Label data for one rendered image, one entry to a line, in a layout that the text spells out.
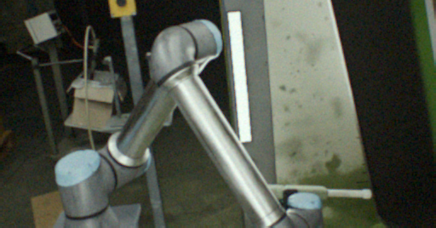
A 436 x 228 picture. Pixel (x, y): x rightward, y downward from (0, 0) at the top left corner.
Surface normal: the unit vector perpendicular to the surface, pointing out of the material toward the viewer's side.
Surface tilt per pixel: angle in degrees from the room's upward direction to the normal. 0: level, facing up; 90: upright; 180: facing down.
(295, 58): 90
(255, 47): 90
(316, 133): 90
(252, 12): 90
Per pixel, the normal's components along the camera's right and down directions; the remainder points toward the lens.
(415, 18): 0.17, 0.28
